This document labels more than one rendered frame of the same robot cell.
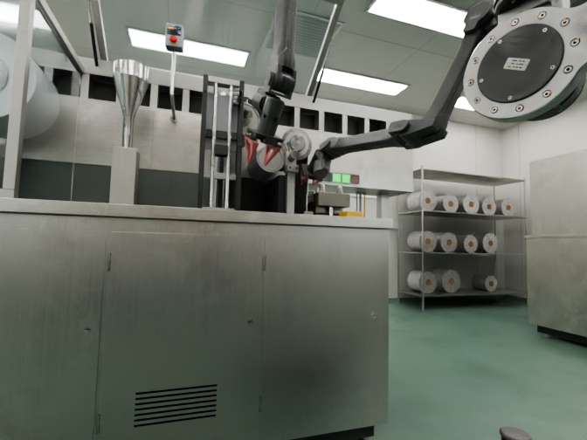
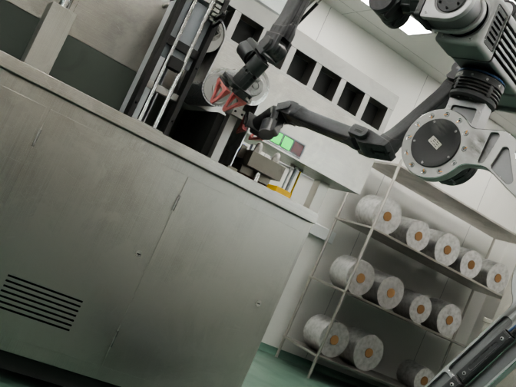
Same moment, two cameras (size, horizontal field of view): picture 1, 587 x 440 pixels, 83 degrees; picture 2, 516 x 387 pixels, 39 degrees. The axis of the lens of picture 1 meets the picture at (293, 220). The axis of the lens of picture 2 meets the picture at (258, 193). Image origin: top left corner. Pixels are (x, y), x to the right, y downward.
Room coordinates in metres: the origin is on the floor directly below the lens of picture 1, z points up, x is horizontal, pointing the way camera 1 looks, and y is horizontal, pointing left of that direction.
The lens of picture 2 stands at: (-1.21, 0.31, 0.65)
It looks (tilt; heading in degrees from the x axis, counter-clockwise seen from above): 5 degrees up; 349
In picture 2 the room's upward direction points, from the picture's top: 24 degrees clockwise
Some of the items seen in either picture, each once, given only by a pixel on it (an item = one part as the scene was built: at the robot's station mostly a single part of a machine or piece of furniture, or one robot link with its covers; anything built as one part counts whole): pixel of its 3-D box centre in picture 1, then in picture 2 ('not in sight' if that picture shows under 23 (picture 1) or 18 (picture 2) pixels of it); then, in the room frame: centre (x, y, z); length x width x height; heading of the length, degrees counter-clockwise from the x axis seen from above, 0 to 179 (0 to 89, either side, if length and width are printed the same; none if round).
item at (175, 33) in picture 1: (174, 37); not in sight; (1.35, 0.53, 1.66); 0.07 x 0.07 x 0.10; 11
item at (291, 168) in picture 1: (290, 184); (227, 129); (1.44, 0.02, 1.05); 0.06 x 0.05 x 0.31; 18
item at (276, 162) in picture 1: (264, 163); (204, 88); (1.57, 0.15, 1.17); 0.26 x 0.12 x 0.12; 18
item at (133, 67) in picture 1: (131, 74); not in sight; (1.37, 0.71, 1.50); 0.14 x 0.14 x 0.06
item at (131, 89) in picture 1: (127, 146); (64, 4); (1.37, 0.71, 1.18); 0.14 x 0.14 x 0.57
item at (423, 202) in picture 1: (462, 238); (413, 297); (4.71, -2.43, 0.92); 1.83 x 0.53 x 1.85; 108
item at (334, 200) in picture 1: (318, 203); (243, 161); (1.70, -0.13, 1.00); 0.40 x 0.16 x 0.06; 18
